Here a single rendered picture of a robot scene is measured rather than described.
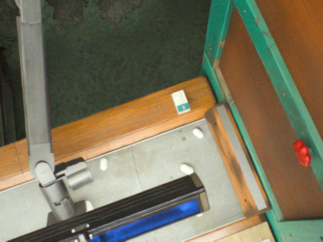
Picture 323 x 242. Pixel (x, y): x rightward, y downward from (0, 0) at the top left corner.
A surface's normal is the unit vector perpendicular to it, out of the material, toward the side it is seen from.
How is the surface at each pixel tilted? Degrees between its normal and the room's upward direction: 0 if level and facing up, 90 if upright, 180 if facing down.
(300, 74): 90
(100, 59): 0
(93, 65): 0
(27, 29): 48
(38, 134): 30
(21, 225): 0
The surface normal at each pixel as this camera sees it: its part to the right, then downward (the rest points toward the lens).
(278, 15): -0.94, 0.34
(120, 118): -0.04, -0.25
